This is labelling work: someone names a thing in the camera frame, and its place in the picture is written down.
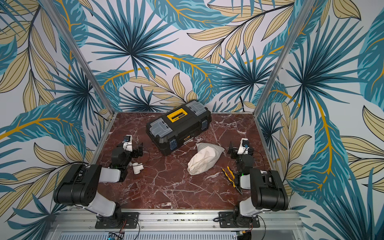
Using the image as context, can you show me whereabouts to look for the cream cloth drawstring bag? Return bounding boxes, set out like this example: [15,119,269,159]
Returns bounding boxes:
[188,143,225,176]

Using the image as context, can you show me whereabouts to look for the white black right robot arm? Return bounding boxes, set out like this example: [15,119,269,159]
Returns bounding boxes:
[222,138,289,227]

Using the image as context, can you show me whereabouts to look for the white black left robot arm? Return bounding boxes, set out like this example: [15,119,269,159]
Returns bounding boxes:
[53,142,143,219]

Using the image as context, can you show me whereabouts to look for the white PVC pipe tee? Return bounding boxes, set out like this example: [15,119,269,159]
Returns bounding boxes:
[129,162,144,175]

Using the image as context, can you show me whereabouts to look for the yellow black pliers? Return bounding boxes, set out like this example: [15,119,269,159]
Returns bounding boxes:
[222,166,243,195]

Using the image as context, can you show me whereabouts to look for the black plastic toolbox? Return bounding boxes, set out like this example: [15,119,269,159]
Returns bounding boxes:
[146,100,212,156]

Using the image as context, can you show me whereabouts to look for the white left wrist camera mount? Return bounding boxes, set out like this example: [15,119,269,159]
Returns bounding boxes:
[123,135,133,152]

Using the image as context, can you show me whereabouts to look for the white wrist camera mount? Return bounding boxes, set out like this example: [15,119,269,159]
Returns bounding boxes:
[123,135,133,152]
[237,138,250,155]

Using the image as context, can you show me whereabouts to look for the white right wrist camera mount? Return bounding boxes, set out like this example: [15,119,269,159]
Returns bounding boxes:
[237,138,250,155]

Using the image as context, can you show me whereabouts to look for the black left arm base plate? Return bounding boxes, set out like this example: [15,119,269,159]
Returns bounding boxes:
[95,212,140,230]

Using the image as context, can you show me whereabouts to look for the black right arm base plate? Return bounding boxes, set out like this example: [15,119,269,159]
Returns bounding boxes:
[213,211,260,229]

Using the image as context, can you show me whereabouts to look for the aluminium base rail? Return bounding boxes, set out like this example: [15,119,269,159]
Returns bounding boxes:
[46,209,308,240]

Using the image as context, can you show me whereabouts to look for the aluminium frame post right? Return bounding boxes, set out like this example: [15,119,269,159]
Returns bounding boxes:
[254,1,315,119]

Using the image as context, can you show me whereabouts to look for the aluminium frame post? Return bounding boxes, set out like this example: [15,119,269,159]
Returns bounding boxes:
[41,0,115,115]
[254,1,315,119]

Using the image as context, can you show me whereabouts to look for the aluminium frame post left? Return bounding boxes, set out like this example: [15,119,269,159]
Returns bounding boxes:
[41,0,115,115]

